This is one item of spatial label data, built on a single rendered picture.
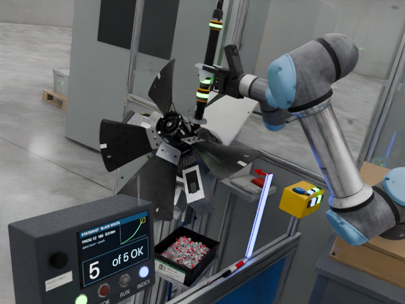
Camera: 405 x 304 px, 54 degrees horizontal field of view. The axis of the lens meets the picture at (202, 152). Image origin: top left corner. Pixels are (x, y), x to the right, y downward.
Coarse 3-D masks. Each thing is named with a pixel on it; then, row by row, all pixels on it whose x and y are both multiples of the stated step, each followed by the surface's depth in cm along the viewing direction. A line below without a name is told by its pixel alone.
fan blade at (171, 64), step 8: (168, 64) 172; (160, 72) 176; (168, 72) 170; (160, 80) 174; (168, 80) 168; (152, 88) 180; (160, 88) 173; (168, 88) 166; (152, 96) 179; (160, 96) 173; (168, 96) 164; (160, 104) 172; (168, 104) 163
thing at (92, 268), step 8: (96, 256) 74; (104, 256) 76; (88, 264) 73; (96, 264) 74; (104, 264) 76; (88, 272) 73; (96, 272) 75; (104, 272) 76; (88, 280) 73; (96, 280) 75
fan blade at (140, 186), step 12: (156, 156) 151; (144, 168) 148; (156, 168) 149; (168, 168) 151; (132, 180) 146; (144, 180) 147; (156, 180) 148; (168, 180) 150; (120, 192) 145; (132, 192) 145; (144, 192) 145; (156, 192) 146; (168, 192) 148; (156, 204) 145; (168, 204) 146; (156, 216) 143; (168, 216) 144
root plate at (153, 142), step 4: (148, 128) 160; (152, 128) 159; (148, 132) 160; (156, 132) 159; (148, 136) 161; (152, 136) 161; (156, 136) 160; (152, 140) 161; (156, 140) 161; (160, 140) 160; (152, 144) 162; (152, 148) 162
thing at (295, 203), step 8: (296, 184) 160; (304, 184) 161; (288, 192) 153; (296, 192) 151; (304, 192) 153; (320, 192) 157; (288, 200) 153; (296, 200) 151; (304, 200) 148; (280, 208) 156; (288, 208) 153; (296, 208) 151; (304, 208) 150; (312, 208) 156; (296, 216) 152; (304, 216) 153
